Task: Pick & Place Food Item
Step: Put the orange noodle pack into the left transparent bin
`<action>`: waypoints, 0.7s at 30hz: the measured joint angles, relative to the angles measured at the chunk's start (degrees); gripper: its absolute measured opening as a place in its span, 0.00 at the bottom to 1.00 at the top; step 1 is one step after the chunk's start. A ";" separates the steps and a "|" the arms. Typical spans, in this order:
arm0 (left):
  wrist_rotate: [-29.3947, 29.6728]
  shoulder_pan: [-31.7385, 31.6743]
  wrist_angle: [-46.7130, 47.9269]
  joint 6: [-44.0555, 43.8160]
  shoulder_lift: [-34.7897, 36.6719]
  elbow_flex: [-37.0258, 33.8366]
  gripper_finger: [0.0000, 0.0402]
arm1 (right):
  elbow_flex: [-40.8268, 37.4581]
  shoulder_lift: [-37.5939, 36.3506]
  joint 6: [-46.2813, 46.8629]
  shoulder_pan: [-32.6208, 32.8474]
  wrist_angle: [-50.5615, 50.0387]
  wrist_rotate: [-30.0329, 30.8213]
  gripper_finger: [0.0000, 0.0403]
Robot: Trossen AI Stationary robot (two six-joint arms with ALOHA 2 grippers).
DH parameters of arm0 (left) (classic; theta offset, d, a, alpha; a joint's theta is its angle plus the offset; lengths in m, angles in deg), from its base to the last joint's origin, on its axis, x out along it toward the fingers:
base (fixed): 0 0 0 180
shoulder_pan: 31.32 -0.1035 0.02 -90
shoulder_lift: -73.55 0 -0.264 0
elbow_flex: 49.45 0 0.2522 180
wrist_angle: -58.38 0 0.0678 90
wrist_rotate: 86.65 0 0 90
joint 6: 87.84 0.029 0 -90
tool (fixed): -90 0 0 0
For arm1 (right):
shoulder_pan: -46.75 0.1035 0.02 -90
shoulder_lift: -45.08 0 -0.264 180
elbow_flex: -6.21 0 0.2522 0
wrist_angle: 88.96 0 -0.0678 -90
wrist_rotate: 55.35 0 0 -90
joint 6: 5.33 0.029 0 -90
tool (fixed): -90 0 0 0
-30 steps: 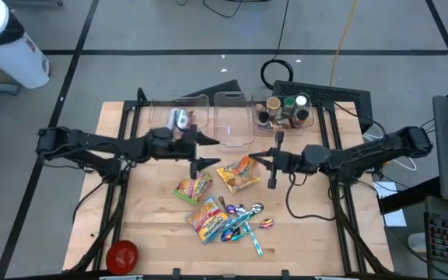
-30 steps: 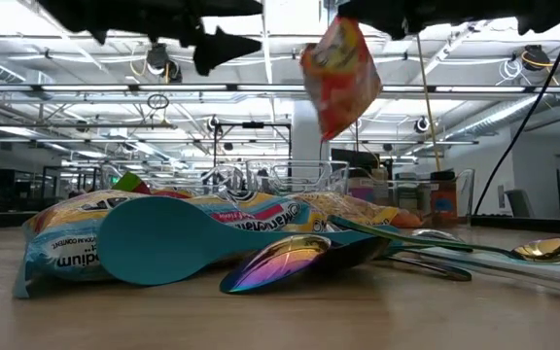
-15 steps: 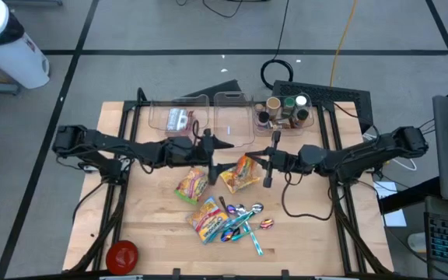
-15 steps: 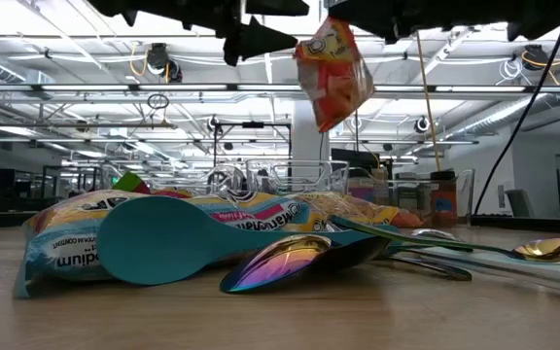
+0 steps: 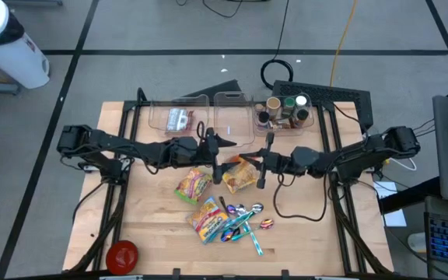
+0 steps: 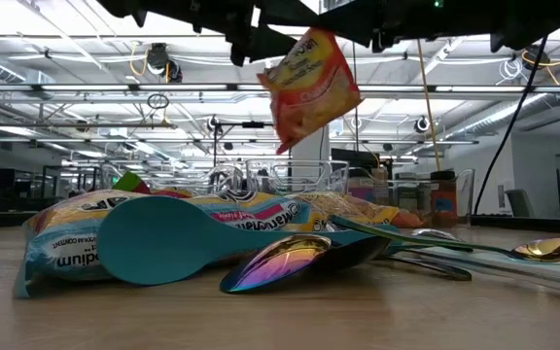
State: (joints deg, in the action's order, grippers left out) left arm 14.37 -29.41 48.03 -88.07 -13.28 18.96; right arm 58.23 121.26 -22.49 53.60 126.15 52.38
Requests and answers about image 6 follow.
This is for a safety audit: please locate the teal white patterned utensil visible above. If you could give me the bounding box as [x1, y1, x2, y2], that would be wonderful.
[405, 247, 560, 300]

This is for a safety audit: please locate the silver ventilation duct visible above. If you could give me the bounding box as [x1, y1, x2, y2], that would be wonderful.
[447, 72, 560, 142]

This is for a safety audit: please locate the orange chicken ramen pack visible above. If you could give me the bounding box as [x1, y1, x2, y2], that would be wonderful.
[256, 27, 363, 156]

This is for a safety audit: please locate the rainbow iridescent metal spoon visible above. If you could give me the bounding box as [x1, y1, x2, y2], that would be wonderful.
[220, 233, 333, 295]

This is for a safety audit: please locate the black gantry stand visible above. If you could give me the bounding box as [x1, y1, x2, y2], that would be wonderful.
[214, 121, 294, 169]

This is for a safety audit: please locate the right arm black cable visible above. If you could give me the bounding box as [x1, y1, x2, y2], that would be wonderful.
[472, 34, 551, 216]

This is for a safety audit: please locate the grey office chair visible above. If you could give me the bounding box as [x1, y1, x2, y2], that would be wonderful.
[503, 188, 529, 219]

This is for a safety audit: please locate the black metal spoon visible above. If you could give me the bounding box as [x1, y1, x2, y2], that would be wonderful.
[308, 236, 391, 273]

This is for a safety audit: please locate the black-lid orange spice bottle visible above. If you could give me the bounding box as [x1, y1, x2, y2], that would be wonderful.
[429, 169, 459, 228]

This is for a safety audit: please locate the green-edged chili shrimp ramen pack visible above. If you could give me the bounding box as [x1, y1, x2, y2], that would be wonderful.
[112, 170, 198, 198]

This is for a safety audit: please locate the yellow hanging cable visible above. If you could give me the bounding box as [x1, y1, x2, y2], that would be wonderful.
[415, 38, 442, 172]

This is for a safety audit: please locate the long ceiling light bar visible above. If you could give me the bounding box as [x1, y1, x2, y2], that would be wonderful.
[0, 83, 560, 94]

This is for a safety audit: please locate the white pillar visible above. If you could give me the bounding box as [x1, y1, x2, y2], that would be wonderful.
[292, 125, 331, 161]

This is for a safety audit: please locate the silver metal spoon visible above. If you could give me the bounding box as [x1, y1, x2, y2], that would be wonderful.
[386, 255, 473, 282]

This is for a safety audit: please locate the yellow ramen noodle pack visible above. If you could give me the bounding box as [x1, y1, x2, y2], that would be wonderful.
[287, 191, 403, 232]

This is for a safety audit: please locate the long clear plastic bin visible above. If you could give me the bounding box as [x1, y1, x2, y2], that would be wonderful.
[244, 157, 350, 195]

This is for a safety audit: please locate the orange snack packet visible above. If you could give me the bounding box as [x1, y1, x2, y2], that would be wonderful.
[389, 209, 427, 229]

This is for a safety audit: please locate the gold iridescent metal spoon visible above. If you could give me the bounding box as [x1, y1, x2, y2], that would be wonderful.
[328, 214, 560, 266]

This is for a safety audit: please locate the dark-lid purple-label jar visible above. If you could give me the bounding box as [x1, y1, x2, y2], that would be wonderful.
[349, 175, 374, 204]

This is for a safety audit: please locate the black hanging coiled cable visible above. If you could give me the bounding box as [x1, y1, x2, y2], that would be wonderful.
[351, 41, 361, 155]

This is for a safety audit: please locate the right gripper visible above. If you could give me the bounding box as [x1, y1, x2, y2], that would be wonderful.
[319, 0, 439, 53]

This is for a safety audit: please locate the blue less-sodium ramen pack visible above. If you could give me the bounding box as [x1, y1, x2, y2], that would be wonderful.
[13, 189, 320, 298]

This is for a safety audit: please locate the green spice jar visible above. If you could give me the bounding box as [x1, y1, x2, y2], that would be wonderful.
[396, 186, 420, 213]

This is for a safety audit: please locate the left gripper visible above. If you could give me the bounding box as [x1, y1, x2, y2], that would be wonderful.
[190, 0, 321, 68]

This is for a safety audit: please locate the white-lid clear spice bottle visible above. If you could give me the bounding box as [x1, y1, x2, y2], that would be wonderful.
[416, 180, 432, 215]

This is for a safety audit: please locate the tan-lid furikake seasoning jar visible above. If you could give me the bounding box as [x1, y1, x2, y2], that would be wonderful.
[371, 167, 392, 205]

